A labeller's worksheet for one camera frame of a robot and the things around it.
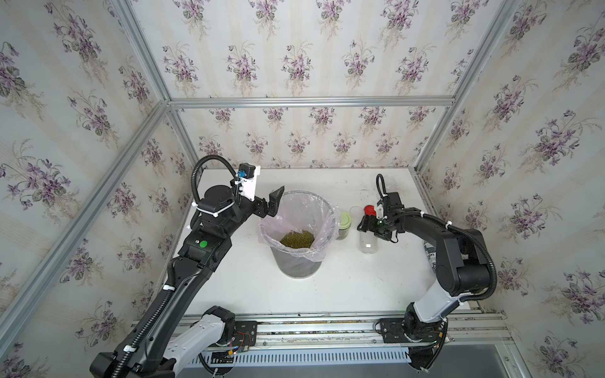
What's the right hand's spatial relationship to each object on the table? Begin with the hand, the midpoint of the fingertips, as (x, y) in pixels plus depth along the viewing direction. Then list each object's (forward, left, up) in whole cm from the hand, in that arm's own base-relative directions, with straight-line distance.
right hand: (370, 229), depth 95 cm
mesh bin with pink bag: (-1, +29, +15) cm, 32 cm away
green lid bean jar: (-1, +11, +8) cm, 14 cm away
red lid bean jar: (-5, +2, -1) cm, 5 cm away
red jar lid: (+10, -1, +1) cm, 10 cm away
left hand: (-5, +37, +35) cm, 51 cm away
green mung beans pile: (-6, +30, +1) cm, 30 cm away
